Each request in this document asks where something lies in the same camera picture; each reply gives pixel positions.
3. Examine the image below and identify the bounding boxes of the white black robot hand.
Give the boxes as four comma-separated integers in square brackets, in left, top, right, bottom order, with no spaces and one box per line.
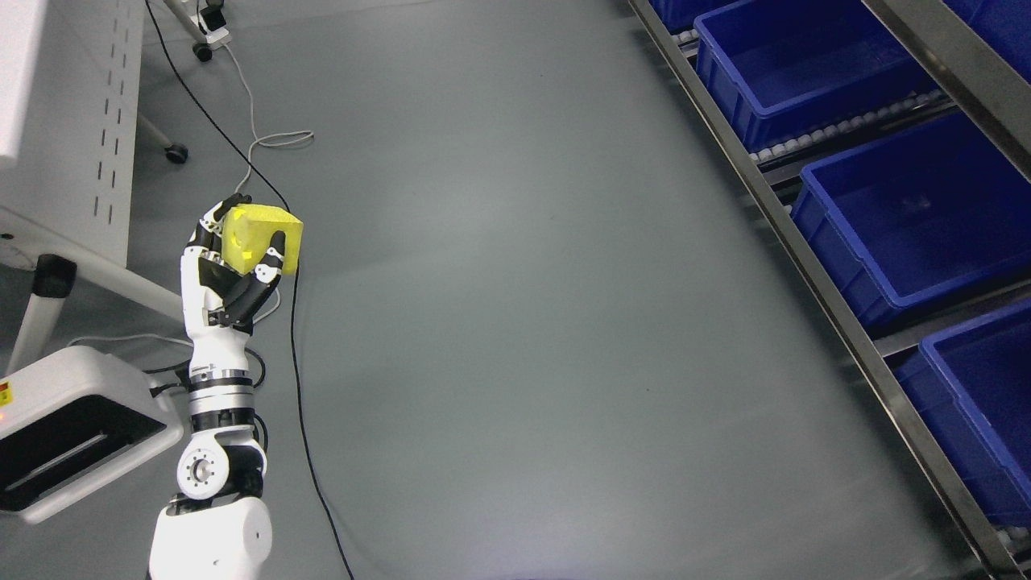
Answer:
[180,193,286,387]

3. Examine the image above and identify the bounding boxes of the dented yellow foam block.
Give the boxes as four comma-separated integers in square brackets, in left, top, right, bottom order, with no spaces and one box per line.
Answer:
[222,203,304,276]

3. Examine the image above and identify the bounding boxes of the metal roller shelf rack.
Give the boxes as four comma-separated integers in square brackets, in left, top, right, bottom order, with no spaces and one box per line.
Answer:
[630,1,1026,579]

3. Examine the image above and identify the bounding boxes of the white machine housing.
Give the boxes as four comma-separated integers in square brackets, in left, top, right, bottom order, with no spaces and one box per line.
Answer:
[1,346,184,524]

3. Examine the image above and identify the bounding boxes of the white perforated cabinet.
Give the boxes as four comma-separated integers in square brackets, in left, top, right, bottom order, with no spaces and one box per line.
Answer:
[1,1,182,321]

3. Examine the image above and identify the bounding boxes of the wheeled stand base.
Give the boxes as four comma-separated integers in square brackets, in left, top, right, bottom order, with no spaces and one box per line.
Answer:
[164,1,232,63]

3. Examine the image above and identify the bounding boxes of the blue plastic bin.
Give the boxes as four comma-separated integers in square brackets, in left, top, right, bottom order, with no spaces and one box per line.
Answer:
[791,111,1030,337]
[694,1,936,153]
[894,300,1030,528]

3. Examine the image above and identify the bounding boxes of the white floor cable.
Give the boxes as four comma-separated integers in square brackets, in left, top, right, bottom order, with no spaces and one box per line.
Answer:
[68,40,315,349]

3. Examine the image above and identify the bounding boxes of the black floor cable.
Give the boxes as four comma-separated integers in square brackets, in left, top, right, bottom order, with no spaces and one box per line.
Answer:
[143,0,356,580]

